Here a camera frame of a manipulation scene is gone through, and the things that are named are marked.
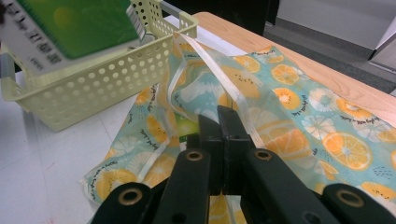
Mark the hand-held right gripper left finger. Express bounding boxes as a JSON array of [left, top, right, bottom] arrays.
[[186, 114, 224, 195]]

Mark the orange print fabric bag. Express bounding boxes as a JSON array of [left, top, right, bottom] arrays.
[[82, 32, 396, 224]]

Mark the tall green white box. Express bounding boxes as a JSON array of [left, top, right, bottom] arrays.
[[174, 112, 200, 143]]

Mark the white cabinet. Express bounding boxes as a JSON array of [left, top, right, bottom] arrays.
[[276, 0, 396, 50]]

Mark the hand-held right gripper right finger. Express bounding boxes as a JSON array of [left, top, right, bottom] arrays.
[[217, 105, 256, 195]]

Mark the pale yellow plastic basket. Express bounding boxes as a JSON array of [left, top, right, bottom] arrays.
[[0, 0, 200, 133]]

